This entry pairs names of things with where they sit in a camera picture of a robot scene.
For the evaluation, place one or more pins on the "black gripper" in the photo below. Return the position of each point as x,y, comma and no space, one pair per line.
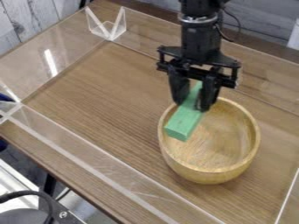
201,61

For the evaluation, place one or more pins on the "green rectangular block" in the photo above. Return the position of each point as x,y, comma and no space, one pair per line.
186,116

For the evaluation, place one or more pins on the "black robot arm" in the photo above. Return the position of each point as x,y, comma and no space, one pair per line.
201,8

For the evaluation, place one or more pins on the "wooden brown bowl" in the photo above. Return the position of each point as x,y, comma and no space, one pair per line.
221,148

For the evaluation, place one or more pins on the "blue object at left edge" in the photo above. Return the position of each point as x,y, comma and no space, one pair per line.
6,98

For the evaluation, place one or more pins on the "black table leg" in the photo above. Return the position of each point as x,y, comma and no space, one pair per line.
50,185

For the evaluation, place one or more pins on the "clear acrylic enclosure wall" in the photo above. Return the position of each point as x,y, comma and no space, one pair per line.
89,100

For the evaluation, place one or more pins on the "black metal bracket with screw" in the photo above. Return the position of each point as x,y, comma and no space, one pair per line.
61,214

